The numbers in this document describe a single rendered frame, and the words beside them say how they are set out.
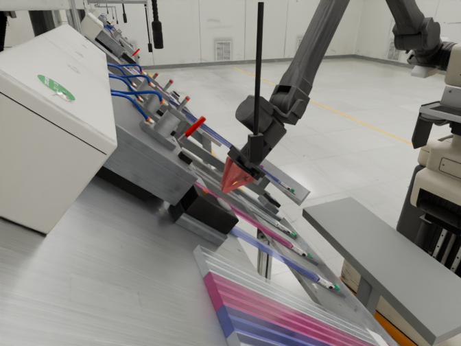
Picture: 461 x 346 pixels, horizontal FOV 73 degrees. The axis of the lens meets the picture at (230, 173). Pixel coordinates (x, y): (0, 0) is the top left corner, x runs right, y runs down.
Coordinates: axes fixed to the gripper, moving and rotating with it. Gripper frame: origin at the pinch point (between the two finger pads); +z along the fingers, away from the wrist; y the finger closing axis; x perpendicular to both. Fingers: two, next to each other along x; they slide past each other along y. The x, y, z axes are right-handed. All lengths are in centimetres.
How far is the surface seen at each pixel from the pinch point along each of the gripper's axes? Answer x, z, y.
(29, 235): -38, 0, 41
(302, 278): 10.8, 1.0, 24.8
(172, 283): -25.8, 0.1, 40.7
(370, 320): 29.4, 0.2, 30.6
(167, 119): -29.0, -8.7, 22.7
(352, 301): 29.4, 0.5, 25.2
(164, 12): 71, -99, -749
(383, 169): 212, -66, -128
